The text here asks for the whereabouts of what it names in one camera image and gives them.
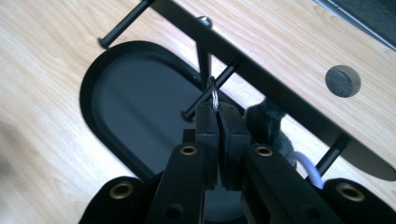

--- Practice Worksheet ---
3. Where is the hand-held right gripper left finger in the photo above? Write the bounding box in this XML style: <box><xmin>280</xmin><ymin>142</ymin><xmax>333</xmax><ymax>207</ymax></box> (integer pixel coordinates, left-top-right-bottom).
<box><xmin>194</xmin><ymin>102</ymin><xmax>220</xmax><ymax>191</ymax></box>

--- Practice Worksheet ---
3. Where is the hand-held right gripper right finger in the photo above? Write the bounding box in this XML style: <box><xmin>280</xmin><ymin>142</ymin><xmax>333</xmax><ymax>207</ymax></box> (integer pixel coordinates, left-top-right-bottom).
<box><xmin>219</xmin><ymin>102</ymin><xmax>252</xmax><ymax>191</ymax></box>

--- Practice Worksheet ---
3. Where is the grey plush toy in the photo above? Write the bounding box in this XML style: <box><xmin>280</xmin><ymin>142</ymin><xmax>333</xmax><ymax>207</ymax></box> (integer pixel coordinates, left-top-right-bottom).
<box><xmin>244</xmin><ymin>97</ymin><xmax>295</xmax><ymax>160</ymax></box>

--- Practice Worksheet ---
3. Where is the silver carabiner keychain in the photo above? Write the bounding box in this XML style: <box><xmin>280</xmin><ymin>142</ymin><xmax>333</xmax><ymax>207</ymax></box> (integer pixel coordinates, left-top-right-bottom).
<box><xmin>207</xmin><ymin>75</ymin><xmax>220</xmax><ymax>113</ymax></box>

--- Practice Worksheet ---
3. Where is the black metal key rack stand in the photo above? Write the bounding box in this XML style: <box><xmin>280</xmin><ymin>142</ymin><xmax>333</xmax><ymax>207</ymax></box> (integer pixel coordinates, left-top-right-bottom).
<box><xmin>78</xmin><ymin>0</ymin><xmax>396</xmax><ymax>222</ymax></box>

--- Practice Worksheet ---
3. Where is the purple plastic keychain clip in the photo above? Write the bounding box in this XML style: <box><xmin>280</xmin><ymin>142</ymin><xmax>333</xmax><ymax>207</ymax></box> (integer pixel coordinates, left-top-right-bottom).
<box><xmin>286</xmin><ymin>151</ymin><xmax>325</xmax><ymax>190</ymax></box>

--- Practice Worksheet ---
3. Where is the grey round table grommet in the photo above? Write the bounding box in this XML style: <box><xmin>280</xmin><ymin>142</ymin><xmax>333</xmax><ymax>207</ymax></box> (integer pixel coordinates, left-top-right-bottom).
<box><xmin>324</xmin><ymin>64</ymin><xmax>362</xmax><ymax>99</ymax></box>

